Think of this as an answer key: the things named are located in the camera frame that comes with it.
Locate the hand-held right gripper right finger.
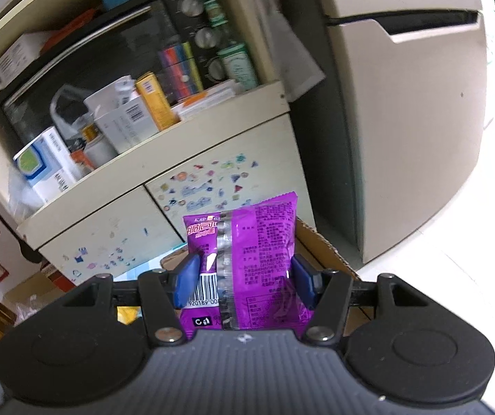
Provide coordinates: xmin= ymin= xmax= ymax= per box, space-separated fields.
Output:
xmin=291 ymin=254 xmax=432 ymax=347

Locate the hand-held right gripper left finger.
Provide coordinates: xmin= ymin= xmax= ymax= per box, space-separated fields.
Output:
xmin=59 ymin=253 xmax=201 ymax=347

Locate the brown cardboard box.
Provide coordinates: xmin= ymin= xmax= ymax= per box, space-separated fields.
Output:
xmin=115 ymin=218 xmax=378 ymax=339

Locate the purple snack packet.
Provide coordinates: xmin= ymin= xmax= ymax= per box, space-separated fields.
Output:
xmin=182 ymin=191 xmax=318 ymax=343

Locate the yellow snack packet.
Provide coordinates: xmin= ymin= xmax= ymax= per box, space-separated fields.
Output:
xmin=117 ymin=306 xmax=143 ymax=326

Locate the cluster of colourful stickers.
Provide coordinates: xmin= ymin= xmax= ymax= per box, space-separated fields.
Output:
xmin=63 ymin=153 xmax=262 ymax=276

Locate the cream wooden cabinet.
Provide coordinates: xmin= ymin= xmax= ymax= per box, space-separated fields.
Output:
xmin=0 ymin=0 xmax=318 ymax=288

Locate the tape roll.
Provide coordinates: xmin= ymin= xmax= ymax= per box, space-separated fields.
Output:
xmin=80 ymin=131 xmax=119 ymax=170

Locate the small orange pack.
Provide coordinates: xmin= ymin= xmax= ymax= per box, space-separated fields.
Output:
xmin=69 ymin=148 xmax=98 ymax=179

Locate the white barcode box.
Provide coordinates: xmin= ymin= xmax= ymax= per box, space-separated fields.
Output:
xmin=83 ymin=75 xmax=162 ymax=155

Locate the yellow box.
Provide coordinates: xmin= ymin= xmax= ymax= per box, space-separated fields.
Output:
xmin=134 ymin=71 xmax=180 ymax=133

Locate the clear bag under box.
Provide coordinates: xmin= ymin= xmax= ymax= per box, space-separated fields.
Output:
xmin=9 ymin=168 xmax=50 ymax=222

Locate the white box with green-blue print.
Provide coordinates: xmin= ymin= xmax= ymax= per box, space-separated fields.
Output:
xmin=12 ymin=126 xmax=84 ymax=205

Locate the flat stack of white boxes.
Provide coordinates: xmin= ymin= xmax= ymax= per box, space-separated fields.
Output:
xmin=171 ymin=80 xmax=247 ymax=122

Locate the cream refrigerator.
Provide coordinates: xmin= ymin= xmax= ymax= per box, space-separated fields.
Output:
xmin=269 ymin=0 xmax=491 ymax=265

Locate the crumpled clear bag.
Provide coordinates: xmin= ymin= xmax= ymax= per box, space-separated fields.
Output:
xmin=49 ymin=84 xmax=102 ymax=140

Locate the colourful marker pack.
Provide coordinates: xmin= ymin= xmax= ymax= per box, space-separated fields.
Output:
xmin=158 ymin=40 xmax=203 ymax=105

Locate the green glass bottle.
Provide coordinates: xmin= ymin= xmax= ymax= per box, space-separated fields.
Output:
xmin=199 ymin=0 xmax=259 ymax=92

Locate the black toaster oven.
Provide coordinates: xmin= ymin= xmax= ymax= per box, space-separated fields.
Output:
xmin=0 ymin=0 xmax=231 ymax=153

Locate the white hanging cloth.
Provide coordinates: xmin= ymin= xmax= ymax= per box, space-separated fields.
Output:
xmin=229 ymin=0 xmax=327 ymax=103

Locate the orange packet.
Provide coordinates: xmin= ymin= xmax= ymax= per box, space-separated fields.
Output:
xmin=41 ymin=8 xmax=98 ymax=51

